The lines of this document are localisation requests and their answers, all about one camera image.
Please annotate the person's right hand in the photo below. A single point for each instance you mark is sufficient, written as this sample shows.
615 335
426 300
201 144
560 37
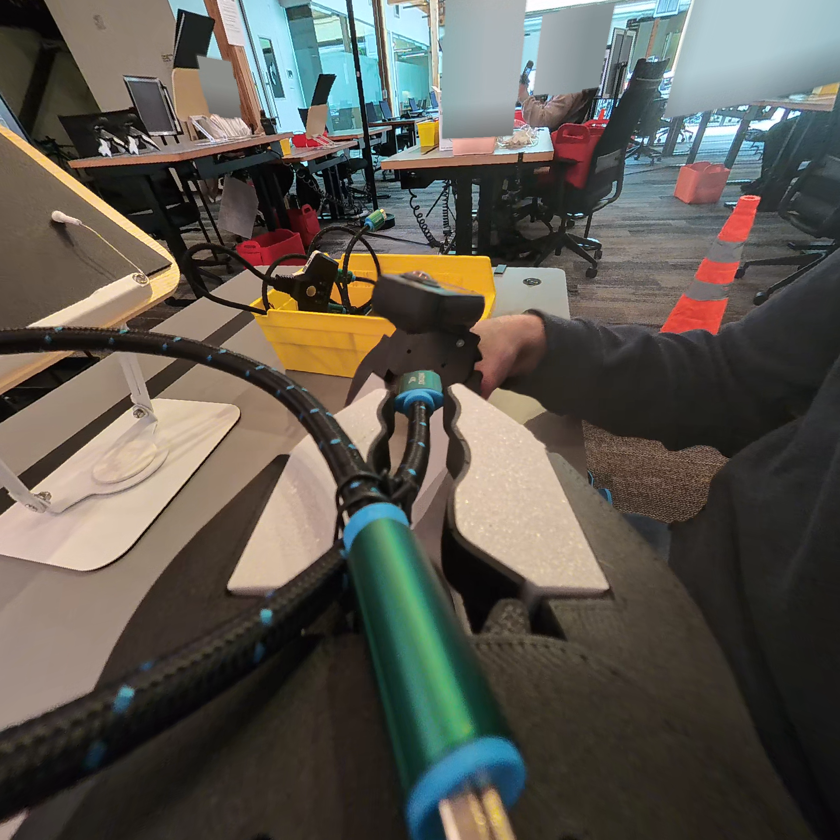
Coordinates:
512 348

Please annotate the computer monitor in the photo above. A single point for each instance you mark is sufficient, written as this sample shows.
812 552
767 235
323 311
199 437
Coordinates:
151 105

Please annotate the white monitor stand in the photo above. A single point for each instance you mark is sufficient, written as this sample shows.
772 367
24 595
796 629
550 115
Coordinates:
164 426

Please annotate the wooden office desk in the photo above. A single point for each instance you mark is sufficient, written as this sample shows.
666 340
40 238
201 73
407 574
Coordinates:
197 148
472 154

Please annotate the orange traffic cone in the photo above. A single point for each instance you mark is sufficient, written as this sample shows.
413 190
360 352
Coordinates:
715 275

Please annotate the wooden pillar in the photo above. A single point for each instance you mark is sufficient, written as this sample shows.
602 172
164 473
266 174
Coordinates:
236 65

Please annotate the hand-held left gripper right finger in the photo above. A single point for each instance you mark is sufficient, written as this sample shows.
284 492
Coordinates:
525 525

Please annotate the red storage bin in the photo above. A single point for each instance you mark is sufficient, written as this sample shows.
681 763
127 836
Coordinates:
269 249

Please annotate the person's dark sweater torso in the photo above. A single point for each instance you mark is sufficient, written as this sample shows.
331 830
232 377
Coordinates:
774 623

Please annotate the black office chair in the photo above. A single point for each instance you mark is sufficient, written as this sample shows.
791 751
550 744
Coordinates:
807 197
630 131

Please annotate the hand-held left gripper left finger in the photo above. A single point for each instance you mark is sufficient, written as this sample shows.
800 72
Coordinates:
289 525

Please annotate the yellow plastic bin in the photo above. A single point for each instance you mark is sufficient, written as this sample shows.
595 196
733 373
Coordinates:
315 341

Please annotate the orange storage box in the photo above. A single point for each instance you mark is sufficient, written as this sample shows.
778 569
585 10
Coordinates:
702 184

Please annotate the black floor pole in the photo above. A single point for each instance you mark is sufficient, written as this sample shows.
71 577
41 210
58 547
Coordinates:
361 98

